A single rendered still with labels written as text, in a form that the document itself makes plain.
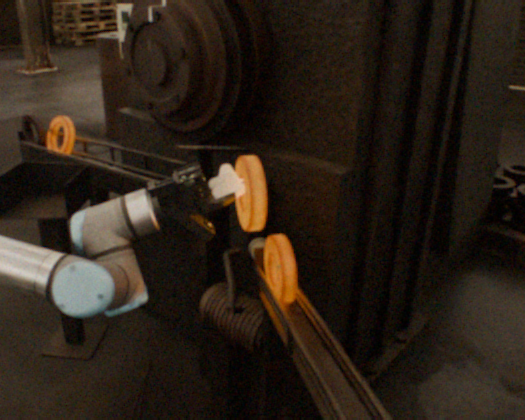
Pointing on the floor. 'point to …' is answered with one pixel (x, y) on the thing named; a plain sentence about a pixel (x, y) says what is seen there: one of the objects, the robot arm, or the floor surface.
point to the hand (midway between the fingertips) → (249, 184)
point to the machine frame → (328, 172)
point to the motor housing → (231, 350)
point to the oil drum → (112, 81)
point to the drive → (472, 140)
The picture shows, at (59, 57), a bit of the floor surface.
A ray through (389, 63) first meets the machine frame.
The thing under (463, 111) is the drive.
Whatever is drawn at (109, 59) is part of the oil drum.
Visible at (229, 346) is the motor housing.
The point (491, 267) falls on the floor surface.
